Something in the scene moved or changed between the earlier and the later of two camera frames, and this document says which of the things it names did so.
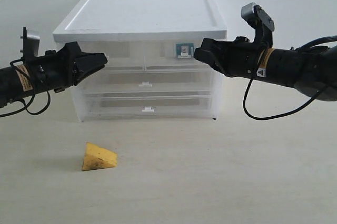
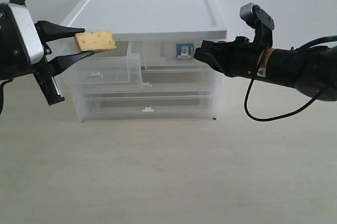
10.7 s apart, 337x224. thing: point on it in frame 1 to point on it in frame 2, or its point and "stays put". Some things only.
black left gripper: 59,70 to 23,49
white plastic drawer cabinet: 151,73 stays put
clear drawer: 120,55 to 116,70
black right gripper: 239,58 stays put
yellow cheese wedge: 96,158 to 93,40
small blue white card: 185,50 stays put
